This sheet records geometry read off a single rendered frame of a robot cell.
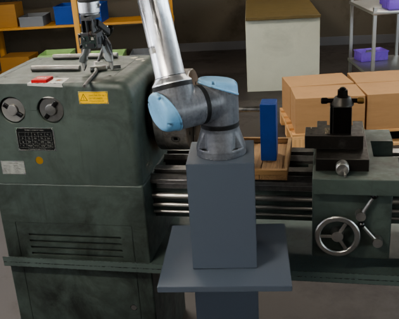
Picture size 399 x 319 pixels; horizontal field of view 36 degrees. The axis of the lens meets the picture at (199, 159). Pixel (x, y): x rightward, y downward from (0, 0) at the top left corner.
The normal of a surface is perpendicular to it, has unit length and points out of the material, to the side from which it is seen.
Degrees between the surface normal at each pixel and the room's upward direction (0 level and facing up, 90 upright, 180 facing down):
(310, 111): 90
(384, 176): 0
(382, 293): 0
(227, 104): 90
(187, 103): 71
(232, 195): 90
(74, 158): 90
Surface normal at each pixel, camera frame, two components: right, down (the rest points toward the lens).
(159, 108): -0.82, 0.36
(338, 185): -0.18, 0.36
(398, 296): -0.06, -0.93
